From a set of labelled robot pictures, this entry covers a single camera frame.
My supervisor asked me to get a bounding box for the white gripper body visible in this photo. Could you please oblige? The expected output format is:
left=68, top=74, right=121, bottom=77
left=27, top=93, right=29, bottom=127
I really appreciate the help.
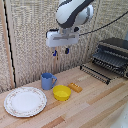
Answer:
left=45, top=28, right=81, bottom=48

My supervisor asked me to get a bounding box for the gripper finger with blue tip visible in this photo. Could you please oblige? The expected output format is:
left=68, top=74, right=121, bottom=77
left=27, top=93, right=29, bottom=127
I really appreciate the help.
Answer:
left=64, top=46, right=71, bottom=55
left=51, top=48, right=59, bottom=59

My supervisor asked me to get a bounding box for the black wire oven tray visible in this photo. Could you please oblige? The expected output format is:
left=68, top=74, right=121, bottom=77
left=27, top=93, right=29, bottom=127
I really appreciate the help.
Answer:
left=79, top=63, right=112, bottom=86

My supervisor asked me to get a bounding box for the blue mug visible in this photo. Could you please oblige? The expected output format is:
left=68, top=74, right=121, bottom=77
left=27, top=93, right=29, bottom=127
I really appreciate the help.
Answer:
left=40, top=72, right=58, bottom=91

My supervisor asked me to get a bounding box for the orange rectangular block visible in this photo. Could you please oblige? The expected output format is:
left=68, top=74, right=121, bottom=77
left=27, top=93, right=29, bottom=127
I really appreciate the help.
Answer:
left=68, top=82, right=84, bottom=94

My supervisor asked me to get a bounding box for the yellow bowl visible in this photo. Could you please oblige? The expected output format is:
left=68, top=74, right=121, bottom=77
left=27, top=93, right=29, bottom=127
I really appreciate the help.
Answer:
left=52, top=84, right=72, bottom=102

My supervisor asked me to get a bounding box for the white floral rim plate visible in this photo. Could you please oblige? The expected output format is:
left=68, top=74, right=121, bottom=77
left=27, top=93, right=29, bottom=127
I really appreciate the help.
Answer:
left=3, top=86, right=48, bottom=118

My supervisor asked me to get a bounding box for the black vertical wall strip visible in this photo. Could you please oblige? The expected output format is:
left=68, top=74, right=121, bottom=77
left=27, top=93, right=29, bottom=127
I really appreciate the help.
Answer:
left=2, top=0, right=17, bottom=88

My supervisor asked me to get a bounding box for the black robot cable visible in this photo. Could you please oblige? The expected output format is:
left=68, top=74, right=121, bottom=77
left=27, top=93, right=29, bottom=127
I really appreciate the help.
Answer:
left=78, top=10, right=128, bottom=37

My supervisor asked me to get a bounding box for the black wire dish rack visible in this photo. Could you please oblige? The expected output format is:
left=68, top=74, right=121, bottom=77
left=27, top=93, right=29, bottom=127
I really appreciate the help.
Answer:
left=91, top=36, right=128, bottom=80

